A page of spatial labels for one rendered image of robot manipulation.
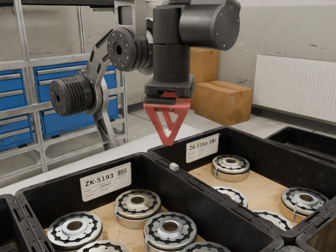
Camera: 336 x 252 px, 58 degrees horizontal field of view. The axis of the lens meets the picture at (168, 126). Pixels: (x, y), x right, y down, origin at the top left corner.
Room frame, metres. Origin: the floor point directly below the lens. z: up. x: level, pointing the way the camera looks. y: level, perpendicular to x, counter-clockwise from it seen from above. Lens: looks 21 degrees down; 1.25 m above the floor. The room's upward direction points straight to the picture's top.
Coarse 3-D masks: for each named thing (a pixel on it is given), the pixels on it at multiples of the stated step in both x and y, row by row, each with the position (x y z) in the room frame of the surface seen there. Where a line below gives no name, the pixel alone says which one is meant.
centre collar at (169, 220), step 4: (164, 220) 0.49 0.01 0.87; (168, 220) 0.49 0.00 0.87; (172, 220) 0.49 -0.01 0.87; (176, 220) 0.49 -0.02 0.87; (160, 224) 0.47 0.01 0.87; (164, 224) 0.48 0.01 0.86; (176, 224) 0.48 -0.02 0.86; (180, 224) 0.47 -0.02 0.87; (160, 228) 0.46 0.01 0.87; (180, 228) 0.46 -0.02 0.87; (160, 232) 0.46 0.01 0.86; (164, 232) 0.45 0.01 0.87; (168, 232) 0.45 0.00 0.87; (172, 232) 0.45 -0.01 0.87; (176, 232) 0.45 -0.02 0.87; (180, 232) 0.46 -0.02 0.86
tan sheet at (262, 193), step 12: (204, 168) 0.76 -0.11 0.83; (204, 180) 0.70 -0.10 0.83; (216, 180) 0.70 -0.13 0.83; (252, 180) 0.70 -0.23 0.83; (264, 180) 0.70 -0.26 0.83; (252, 192) 0.64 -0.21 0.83; (264, 192) 0.64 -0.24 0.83; (276, 192) 0.64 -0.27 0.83; (252, 204) 0.59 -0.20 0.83; (264, 204) 0.59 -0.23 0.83; (276, 204) 0.59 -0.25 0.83
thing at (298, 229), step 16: (224, 128) 0.83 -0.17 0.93; (176, 144) 0.72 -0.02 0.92; (272, 144) 0.71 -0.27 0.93; (160, 160) 0.62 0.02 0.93; (320, 160) 0.62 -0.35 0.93; (192, 176) 0.55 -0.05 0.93; (240, 208) 0.44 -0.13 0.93; (320, 208) 0.44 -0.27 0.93; (272, 224) 0.40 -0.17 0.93; (304, 224) 0.40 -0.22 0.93; (288, 240) 0.37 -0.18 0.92
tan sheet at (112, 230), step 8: (96, 208) 0.58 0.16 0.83; (104, 208) 0.58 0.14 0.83; (112, 208) 0.58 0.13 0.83; (104, 216) 0.55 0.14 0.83; (112, 216) 0.55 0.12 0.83; (104, 224) 0.52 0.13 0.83; (112, 224) 0.52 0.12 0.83; (104, 232) 0.50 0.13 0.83; (112, 232) 0.50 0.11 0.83; (120, 232) 0.50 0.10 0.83; (128, 232) 0.50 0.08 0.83; (136, 232) 0.50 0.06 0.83; (120, 240) 0.47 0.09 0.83; (128, 240) 0.47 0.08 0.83; (136, 240) 0.47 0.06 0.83; (200, 240) 0.47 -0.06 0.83; (128, 248) 0.45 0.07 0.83; (136, 248) 0.45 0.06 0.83; (144, 248) 0.45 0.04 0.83
